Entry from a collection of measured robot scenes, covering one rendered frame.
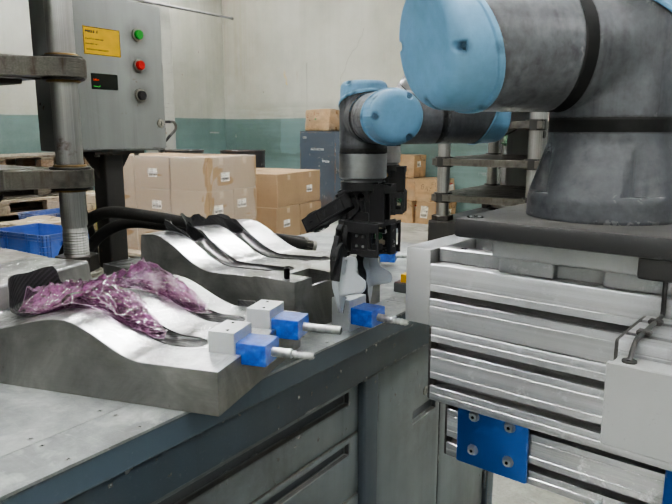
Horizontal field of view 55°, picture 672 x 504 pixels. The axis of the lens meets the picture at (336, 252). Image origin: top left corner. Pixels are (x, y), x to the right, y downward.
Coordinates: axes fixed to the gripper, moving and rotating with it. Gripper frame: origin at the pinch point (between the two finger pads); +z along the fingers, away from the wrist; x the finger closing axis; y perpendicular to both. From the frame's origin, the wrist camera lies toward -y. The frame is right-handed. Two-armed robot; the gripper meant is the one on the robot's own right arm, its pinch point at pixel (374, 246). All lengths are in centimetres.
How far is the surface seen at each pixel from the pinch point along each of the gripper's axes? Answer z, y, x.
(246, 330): -3, -2, -78
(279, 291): -2, -5, -57
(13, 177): -18, -77, -29
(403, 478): 46, 12, -25
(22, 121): -38, -508, 495
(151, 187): 17, -240, 310
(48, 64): -42, -69, -25
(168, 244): -7, -30, -47
